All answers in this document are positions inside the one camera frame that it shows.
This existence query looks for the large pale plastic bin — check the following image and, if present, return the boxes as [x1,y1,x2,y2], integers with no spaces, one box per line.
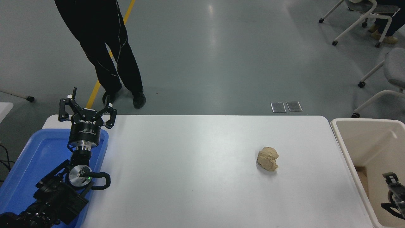
[330,118,405,228]

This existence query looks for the black floor cables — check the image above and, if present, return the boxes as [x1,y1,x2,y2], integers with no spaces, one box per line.
[0,144,16,183]

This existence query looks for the standing person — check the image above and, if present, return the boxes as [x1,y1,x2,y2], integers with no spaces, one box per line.
[54,0,146,110]

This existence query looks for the seated person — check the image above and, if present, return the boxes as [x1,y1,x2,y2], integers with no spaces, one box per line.
[368,0,405,45]

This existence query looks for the white leg with black caster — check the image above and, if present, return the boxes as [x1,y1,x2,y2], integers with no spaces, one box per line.
[0,91,35,103]

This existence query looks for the blue plastic tray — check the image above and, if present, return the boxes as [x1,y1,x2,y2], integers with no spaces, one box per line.
[0,128,109,228]

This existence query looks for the white side table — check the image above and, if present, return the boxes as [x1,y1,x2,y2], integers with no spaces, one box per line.
[0,102,14,124]

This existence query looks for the tan paper ball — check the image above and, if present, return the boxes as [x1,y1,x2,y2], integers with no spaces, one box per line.
[257,146,279,172]

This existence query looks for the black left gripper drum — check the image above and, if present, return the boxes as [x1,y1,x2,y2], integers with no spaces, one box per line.
[69,108,107,147]

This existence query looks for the white-framed grey office chair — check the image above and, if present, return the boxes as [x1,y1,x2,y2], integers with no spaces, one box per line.
[351,47,405,118]
[319,0,400,48]

